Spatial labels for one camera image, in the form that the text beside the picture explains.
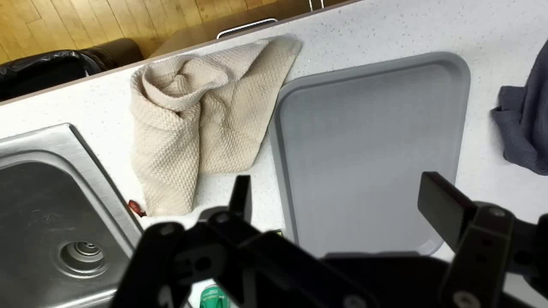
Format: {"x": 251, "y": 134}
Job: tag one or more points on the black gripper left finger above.
{"x": 254, "y": 269}

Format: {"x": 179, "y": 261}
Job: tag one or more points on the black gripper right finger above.
{"x": 489, "y": 244}

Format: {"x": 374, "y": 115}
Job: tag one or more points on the dark blue waffle towel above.
{"x": 521, "y": 119}

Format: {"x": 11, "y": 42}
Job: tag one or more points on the beige waffle towel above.
{"x": 203, "y": 115}

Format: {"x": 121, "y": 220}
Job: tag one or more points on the grey plastic tray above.
{"x": 350, "y": 148}

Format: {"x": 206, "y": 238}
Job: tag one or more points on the green soap bottle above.
{"x": 215, "y": 297}

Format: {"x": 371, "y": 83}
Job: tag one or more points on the small red object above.
{"x": 136, "y": 208}

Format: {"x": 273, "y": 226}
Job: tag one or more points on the stainless steel sink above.
{"x": 66, "y": 233}

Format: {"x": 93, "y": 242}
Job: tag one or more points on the black trash bag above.
{"x": 44, "y": 71}

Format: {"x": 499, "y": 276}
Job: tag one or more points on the metal drawer handle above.
{"x": 249, "y": 26}

